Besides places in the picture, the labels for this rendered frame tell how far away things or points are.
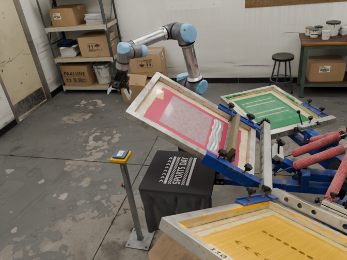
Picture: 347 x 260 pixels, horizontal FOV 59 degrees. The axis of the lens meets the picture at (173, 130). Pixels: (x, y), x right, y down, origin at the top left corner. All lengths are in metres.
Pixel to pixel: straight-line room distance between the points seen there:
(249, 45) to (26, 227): 4.31
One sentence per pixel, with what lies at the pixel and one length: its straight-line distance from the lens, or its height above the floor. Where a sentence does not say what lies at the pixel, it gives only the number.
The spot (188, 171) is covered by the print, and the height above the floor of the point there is 0.95.
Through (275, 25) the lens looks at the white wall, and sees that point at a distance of 5.56.
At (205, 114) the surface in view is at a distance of 2.03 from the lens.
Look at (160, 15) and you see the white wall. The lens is 5.75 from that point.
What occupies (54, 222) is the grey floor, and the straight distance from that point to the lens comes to 3.48.
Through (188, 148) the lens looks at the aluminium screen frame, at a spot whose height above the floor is 1.34.
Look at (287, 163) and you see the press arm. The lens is 1.98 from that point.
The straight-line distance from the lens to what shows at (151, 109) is 1.80.
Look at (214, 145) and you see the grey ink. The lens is 1.81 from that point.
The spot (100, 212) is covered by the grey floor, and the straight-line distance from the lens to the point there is 3.38.
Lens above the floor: 2.27
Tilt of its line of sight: 31 degrees down
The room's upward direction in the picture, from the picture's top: 7 degrees counter-clockwise
